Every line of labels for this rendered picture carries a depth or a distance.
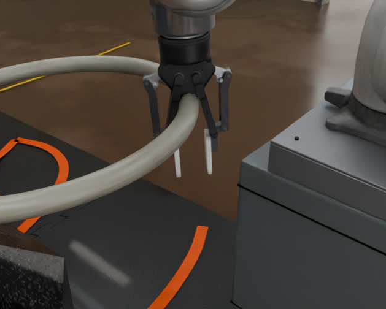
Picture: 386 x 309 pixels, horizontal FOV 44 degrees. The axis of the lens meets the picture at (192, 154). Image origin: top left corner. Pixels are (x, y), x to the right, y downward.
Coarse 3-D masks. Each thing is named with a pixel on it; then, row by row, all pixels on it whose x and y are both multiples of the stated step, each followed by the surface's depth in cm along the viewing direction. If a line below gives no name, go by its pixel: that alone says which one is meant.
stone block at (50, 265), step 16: (0, 224) 98; (0, 240) 85; (16, 240) 91; (32, 240) 97; (0, 256) 81; (16, 256) 84; (32, 256) 88; (48, 256) 92; (0, 272) 80; (16, 272) 83; (32, 272) 86; (48, 272) 90; (64, 272) 95; (0, 288) 78; (16, 288) 81; (32, 288) 85; (48, 288) 88; (64, 288) 93; (0, 304) 77; (16, 304) 80; (32, 304) 83; (48, 304) 87; (64, 304) 92
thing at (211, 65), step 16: (208, 32) 67; (160, 48) 67; (176, 48) 65; (192, 48) 65; (208, 48) 67; (160, 64) 69; (176, 64) 67; (192, 64) 69; (208, 64) 69; (192, 80) 70; (208, 80) 71
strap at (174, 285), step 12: (12, 144) 251; (36, 144) 251; (0, 156) 240; (60, 156) 241; (60, 168) 232; (60, 180) 223; (24, 228) 194; (204, 228) 194; (204, 240) 188; (192, 252) 182; (192, 264) 177; (180, 276) 172; (168, 288) 167; (156, 300) 162; (168, 300) 162
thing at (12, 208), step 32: (32, 64) 90; (64, 64) 90; (96, 64) 90; (128, 64) 87; (192, 96) 71; (192, 128) 65; (128, 160) 56; (160, 160) 59; (32, 192) 52; (64, 192) 52; (96, 192) 54
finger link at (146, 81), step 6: (144, 78) 70; (144, 84) 70; (150, 84) 70; (150, 90) 70; (150, 96) 71; (156, 96) 72; (150, 102) 71; (156, 102) 71; (150, 108) 72; (156, 108) 72; (156, 114) 72; (156, 120) 73; (156, 126) 73; (156, 132) 74
